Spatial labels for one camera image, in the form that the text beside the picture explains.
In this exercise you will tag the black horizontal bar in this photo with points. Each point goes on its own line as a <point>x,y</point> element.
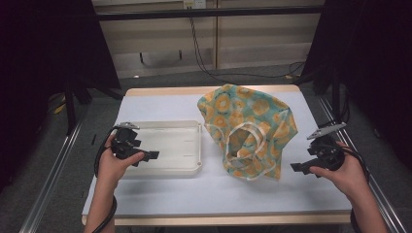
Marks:
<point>207,13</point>

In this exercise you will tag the person's left hand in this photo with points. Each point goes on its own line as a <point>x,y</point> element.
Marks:
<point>111,168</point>

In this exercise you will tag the aluminium floor rail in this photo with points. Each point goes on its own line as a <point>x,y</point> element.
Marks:
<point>375,191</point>
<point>48,184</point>

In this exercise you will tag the lemon print cloth bag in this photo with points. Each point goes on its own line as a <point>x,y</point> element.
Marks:
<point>249,123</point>

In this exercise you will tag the black metal stand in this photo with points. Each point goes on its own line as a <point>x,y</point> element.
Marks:
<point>69,110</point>
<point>336,93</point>

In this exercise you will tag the black curtain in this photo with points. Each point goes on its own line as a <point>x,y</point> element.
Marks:
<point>372,64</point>
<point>48,48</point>

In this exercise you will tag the wooden table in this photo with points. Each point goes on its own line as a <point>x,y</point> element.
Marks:
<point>162,90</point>

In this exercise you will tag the person's right hand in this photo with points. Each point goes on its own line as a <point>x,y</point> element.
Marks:
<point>348,174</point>

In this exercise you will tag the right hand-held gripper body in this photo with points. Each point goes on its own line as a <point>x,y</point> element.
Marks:
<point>328,152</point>

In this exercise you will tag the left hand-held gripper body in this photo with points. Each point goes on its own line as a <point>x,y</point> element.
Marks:
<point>124,144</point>

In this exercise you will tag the white plastic tray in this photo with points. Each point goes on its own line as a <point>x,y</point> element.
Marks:
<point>171,145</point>

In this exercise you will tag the white wall socket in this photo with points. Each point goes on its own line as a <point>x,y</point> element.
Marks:
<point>194,4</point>

